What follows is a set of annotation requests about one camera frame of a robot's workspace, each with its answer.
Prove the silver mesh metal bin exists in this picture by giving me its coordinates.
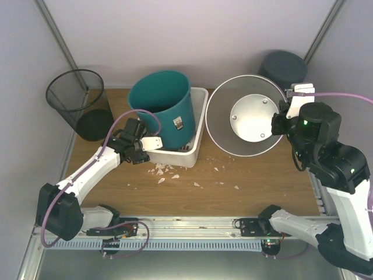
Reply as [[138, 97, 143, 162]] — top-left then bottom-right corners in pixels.
[[205, 75, 285, 157]]

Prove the teal plastic bin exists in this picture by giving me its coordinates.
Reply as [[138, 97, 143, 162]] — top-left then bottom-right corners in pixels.
[[128, 71, 196, 151]]

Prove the white plastic tub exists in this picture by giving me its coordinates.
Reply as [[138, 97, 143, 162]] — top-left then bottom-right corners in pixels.
[[144, 86, 209, 169]]

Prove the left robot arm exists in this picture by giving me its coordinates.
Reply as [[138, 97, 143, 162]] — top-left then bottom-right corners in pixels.
[[36, 118, 150, 241]]

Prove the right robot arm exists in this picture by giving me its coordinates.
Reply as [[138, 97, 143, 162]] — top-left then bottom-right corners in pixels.
[[258, 101, 372, 277]]

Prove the white plastic shard pile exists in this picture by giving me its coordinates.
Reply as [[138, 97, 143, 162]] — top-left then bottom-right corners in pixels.
[[147, 163, 174, 175]]

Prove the dark grey cylindrical bin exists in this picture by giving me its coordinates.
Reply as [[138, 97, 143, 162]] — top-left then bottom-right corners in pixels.
[[258, 50, 308, 91]]

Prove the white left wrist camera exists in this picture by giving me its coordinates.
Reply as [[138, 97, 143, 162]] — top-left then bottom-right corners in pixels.
[[140, 136, 163, 152]]

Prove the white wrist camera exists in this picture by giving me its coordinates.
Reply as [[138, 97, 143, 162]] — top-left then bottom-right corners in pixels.
[[140, 136, 163, 152], [285, 83, 315, 120]]

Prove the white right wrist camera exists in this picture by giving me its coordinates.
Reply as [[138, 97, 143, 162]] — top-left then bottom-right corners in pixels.
[[285, 83, 315, 120]]

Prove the black wire mesh bin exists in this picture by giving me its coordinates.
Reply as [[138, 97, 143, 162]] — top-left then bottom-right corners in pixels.
[[45, 69, 114, 142]]

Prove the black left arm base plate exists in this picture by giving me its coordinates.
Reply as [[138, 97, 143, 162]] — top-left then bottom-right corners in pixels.
[[85, 217, 138, 237]]

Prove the aluminium front rail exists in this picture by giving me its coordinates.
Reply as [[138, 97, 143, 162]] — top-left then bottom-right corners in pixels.
[[72, 211, 291, 239]]

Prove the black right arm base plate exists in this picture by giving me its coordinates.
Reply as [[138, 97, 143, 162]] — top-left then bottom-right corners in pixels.
[[233, 218, 273, 237]]

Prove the grey slotted cable duct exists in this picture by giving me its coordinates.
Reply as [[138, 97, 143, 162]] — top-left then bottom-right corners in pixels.
[[51, 239, 262, 252]]

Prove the aluminium frame post right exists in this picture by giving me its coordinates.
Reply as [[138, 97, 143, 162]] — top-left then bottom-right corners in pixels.
[[303, 0, 347, 65]]

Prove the aluminium frame post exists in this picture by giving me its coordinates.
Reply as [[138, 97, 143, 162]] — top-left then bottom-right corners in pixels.
[[303, 0, 347, 65], [33, 0, 90, 93]]

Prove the aluminium frame post left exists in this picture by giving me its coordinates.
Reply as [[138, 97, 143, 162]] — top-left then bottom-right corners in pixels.
[[33, 0, 90, 93]]

